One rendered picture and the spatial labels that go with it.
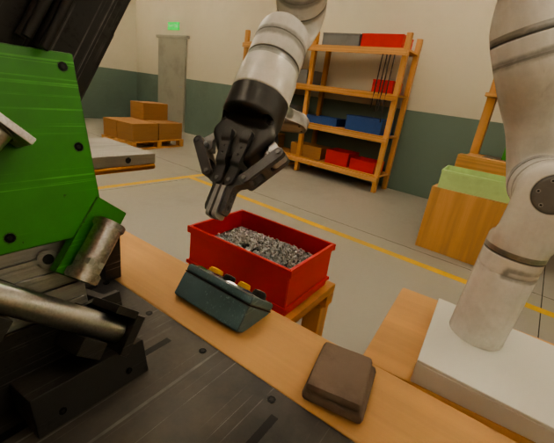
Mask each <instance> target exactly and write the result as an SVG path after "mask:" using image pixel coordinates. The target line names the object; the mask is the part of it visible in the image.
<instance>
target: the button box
mask: <svg viewBox="0 0 554 443"><path fill-rule="evenodd" d="M187 270H188V271H187ZM187 270H186V272H185V274H184V275H183V277H182V279H181V281H180V282H179V285H178V287H177V289H176V291H175V294H176V295H177V296H179V297H181V298H182V299H184V300H186V301H188V302H189V303H191V304H193V305H194V306H195V307H196V308H198V309H200V310H202V311H203V312H205V313H207V314H208V315H210V316H212V317H213V318H214V319H216V320H218V321H219V322H221V323H223V324H225V325H226V326H228V327H229V328H231V329H232V330H234V331H236V332H244V331H246V330H248V329H249V328H250V327H252V326H253V325H254V324H255V323H257V322H258V321H259V320H261V319H262V318H264V317H265V316H267V315H268V314H269V313H271V312H270V310H271V309H272V307H273V304H272V303H271V302H269V301H267V300H266V299H265V298H262V297H260V296H258V295H256V294H250V293H248V292H246V291H244V290H243V289H245V288H243V287H240V286H239V285H236V286H235V285H233V284H231V283H229V282H228V281H227V279H225V278H224V277H223V276H221V275H220V276H221V278H220V277H218V276H216V275H215V276H214V274H213V273H215V272H212V271H210V270H209V269H207V270H205V269H203V268H201V267H200V268H199V266H197V265H195V264H190V265H189V266H188V267H187ZM212 274H213V275H212ZM229 281H230V280H229ZM268 312H269V313H268Z"/></svg>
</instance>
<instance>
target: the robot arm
mask: <svg viewBox="0 0 554 443"><path fill-rule="evenodd" d="M276 5H277V11H276V12H273V13H270V14H269V15H267V16H266V17H265V18H264V19H263V20H262V21H261V23H260V25H259V28H258V30H257V31H256V33H255V35H254V38H253V40H252V43H251V46H250V48H249V50H248V53H247V55H246V57H245V58H244V60H243V61H242V63H241V65H240V67H239V69H238V71H237V74H236V77H235V79H234V81H233V84H232V85H231V88H230V92H229V94H228V97H227V98H226V100H225V103H224V105H223V110H222V119H221V121H220V122H219V123H218V124H217V125H216V126H215V128H214V132H213V133H212V134H210V135H208V136H206V137H204V138H202V137H201V136H200V135H196V136H195V137H194V138H193V143H194V147H195V149H196V153H197V157H198V160H199V163H200V169H201V172H202V174H203V175H204V176H206V177H207V178H209V179H210V181H212V183H213V184H212V187H211V189H210V192H209V194H208V197H207V200H206V202H205V209H206V212H205V213H206V215H207V216H209V217H210V218H212V219H215V220H218V221H223V220H224V217H225V216H226V217H227V216H228V215H229V214H230V211H231V209H232V205H233V204H234V201H235V198H236V196H237V194H238V193H239V192H240V191H242V190H247V189H248V190H249V191H254V190H255V189H256V188H258V187H259V186H260V185H262V184H263V183H265V182H266V181H267V180H268V179H269V178H271V177H272V176H274V175H275V174H276V173H278V172H279V171H281V170H282V169H283V168H285V167H286V166H287V165H288V164H289V159H288V157H287V155H286V154H285V152H284V150H283V149H282V148H280V147H279V146H278V143H279V138H278V133H279V132H280V131H281V132H289V133H297V134H304V133H306V131H307V128H308V125H309V123H310V121H309V119H308V118H307V116H306V115H305V114H304V113H300V112H298V111H297V110H295V109H293V108H291V107H289V106H290V103H291V100H292V97H293V96H294V93H295V87H296V82H297V78H298V76H299V73H300V70H301V68H302V65H303V61H304V59H305V56H306V53H307V50H308V49H309V48H310V46H311V44H312V43H313V41H314V40H315V38H316V37H317V35H318V33H319V32H320V29H321V27H322V24H323V23H324V17H325V13H326V5H327V0H276ZM489 46H490V55H491V61H492V73H493V78H494V83H495V88H496V92H497V98H498V102H499V109H500V114H501V118H502V121H503V125H504V129H505V137H506V189H507V195H508V197H509V199H510V200H509V203H508V205H507V208H506V210H505V212H504V214H503V215H502V217H501V219H500V221H499V224H498V225H497V226H496V227H494V228H492V229H491V230H490V231H489V233H488V235H487V237H486V239H485V242H484V244H483V246H482V249H481V251H480V252H479V254H478V257H477V261H476V263H475V264H474V266H473V269H472V271H471V273H470V277H469V278H468V280H467V283H466V285H465V287H464V289H463V292H462V294H461V296H460V299H459V301H458V303H457V304H456V308H455V310H454V312H453V315H452V316H451V318H450V321H449V326H450V328H451V330H452V331H453V332H454V333H455V334H456V335H457V336H458V337H459V338H461V339H462V340H464V341H465V342H467V343H469V344H470V345H473V346H476V347H477V348H480V349H483V350H486V351H498V350H500V349H501V348H502V347H503V345H504V344H505V342H506V340H507V337H508V335H509V333H510V332H511V330H512V328H513V327H514V324H515V323H516V321H517V319H518V317H519V315H520V313H521V311H522V309H523V307H524V306H525V304H526V302H527V300H528V298H529V296H530V294H531V292H532V290H533V289H534V287H535V285H536V283H537V281H538V279H539V277H540V275H541V273H542V271H543V269H544V267H545V266H546V264H547V262H548V261H549V259H550V257H551V256H552V255H554V0H498V1H497V3H496V7H495V10H494V13H493V16H492V23H491V28H490V33H489ZM215 145H216V147H217V150H218V152H217V155H216V158H215V157H214V154H215V152H216V151H215Z"/></svg>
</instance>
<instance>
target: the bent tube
mask: <svg viewBox="0 0 554 443"><path fill-rule="evenodd" d="M35 141H36V138H34V137H33V136H32V135H30V134H28V133H27V132H26V131H25V130H24V129H23V128H21V127H20V126H18V125H17V124H16V123H14V122H13V121H11V120H10V119H8V118H7V117H6V116H4V115H3V114H2V113H0V151H1V150H2V149H3V148H4V147H5V145H6V144H7V143H8V142H9V143H10V144H12V145H13V146H14V147H16V148H20V147H24V146H29V145H33V144H34V143H35ZM0 315H1V316H8V317H11V318H15V319H19V320H23V321H27V322H30V323H37V324H40V325H45V326H48V327H52V328H56V329H59V330H65V331H69V332H74V333H77V334H81V335H85V336H88V337H92V338H98V339H103V340H106V341H110V342H114V343H115V342H118V341H119V340H120V339H121V338H122V337H123V335H124V333H125V331H126V328H127V322H126V320H125V319H124V318H120V317H117V316H113V315H109V314H107V313H104V312H101V311H98V310H95V309H90V308H87V307H84V306H81V305H78V304H75V303H72V302H69V301H65V300H62V299H58V298H55V297H53V296H50V295H46V294H42V293H39V292H35V291H33V290H30V289H27V288H24V287H19V286H16V285H13V284H10V283H7V282H4V281H1V280H0Z"/></svg>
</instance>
